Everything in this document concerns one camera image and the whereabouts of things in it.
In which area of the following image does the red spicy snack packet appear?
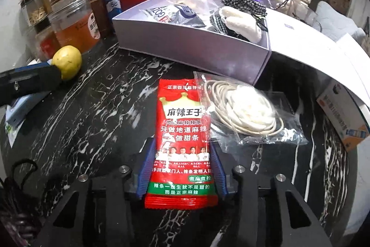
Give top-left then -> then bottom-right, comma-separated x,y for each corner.
144,79 -> 218,210

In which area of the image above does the bagged white cord coil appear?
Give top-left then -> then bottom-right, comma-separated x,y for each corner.
193,71 -> 309,146

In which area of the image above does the black white gingham plush toy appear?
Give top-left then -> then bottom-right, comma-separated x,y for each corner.
210,0 -> 268,44

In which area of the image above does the yellow lemon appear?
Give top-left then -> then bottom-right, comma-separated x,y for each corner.
51,45 -> 82,81

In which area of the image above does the wide clear plastic jar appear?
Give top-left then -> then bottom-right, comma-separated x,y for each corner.
48,0 -> 100,53

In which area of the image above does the lavender gift box tray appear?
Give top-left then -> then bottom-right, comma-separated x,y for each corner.
113,0 -> 271,85

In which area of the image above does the medicine box blue orange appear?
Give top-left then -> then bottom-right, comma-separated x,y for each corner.
317,80 -> 369,152

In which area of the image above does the lavender gift box lid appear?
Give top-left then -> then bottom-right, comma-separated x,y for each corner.
266,9 -> 369,105

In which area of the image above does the grey quilted sofa cushion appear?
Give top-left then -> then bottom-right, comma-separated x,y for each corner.
312,1 -> 366,44

